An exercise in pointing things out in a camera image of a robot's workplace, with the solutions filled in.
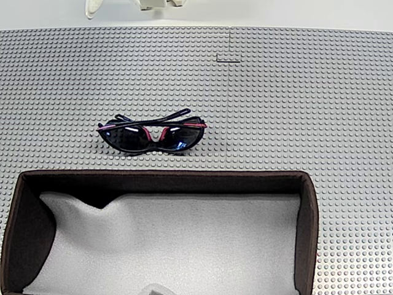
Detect black pink sunglasses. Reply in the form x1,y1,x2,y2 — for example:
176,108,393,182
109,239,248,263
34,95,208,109
96,108,208,155

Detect dark brown fabric bin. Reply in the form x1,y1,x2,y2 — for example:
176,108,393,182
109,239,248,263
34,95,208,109
0,170,320,295

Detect small gray studded plate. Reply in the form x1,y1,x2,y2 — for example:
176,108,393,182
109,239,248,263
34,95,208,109
216,52,241,63

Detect white foam sheet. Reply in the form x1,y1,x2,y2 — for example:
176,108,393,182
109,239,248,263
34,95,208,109
23,191,301,295

